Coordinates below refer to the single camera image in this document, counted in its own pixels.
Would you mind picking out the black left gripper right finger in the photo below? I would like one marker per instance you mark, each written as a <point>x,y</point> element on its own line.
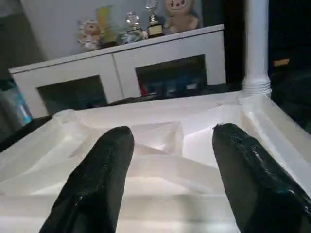
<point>257,184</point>

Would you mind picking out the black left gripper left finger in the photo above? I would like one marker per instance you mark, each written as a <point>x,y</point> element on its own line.
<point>92,184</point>

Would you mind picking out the white plastic table top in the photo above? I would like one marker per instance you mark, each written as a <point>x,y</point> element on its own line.
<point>158,170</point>

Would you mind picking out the white plastic table leg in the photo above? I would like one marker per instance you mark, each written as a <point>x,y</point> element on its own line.
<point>256,48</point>

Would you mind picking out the small red box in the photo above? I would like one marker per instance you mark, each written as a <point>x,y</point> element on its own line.
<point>143,91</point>

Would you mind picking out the small tan label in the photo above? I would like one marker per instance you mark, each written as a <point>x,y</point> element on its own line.
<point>281,62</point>

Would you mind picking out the white glass-door cabinet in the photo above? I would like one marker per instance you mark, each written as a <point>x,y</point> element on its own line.
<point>121,60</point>

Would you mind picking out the small brown white plush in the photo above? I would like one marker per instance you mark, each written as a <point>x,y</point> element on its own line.
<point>89,36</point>

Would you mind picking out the yellow translucent award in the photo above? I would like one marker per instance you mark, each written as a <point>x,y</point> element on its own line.
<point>105,24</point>

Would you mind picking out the clear glass ornament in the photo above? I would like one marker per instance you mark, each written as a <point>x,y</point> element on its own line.
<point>133,21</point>

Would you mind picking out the gold trophy black base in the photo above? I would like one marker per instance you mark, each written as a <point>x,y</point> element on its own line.
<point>154,26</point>

